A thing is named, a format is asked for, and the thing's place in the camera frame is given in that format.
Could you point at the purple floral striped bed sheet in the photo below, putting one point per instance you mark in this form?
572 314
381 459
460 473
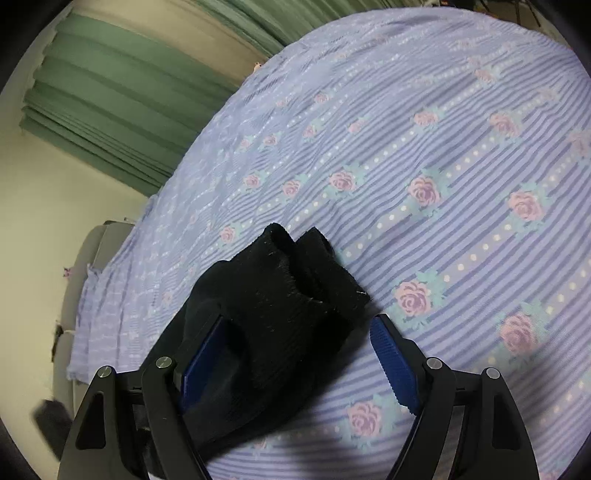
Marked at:
392 194

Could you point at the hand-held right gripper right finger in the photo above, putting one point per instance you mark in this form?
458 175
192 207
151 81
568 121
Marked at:
396 364

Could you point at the green curtain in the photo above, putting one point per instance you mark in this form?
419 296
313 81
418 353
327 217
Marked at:
120 106

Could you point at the grey bed frame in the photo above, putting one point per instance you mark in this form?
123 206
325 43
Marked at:
81 295

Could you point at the black pants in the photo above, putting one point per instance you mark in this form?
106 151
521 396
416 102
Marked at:
272 341

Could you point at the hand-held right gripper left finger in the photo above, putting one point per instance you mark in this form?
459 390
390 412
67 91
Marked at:
203 356

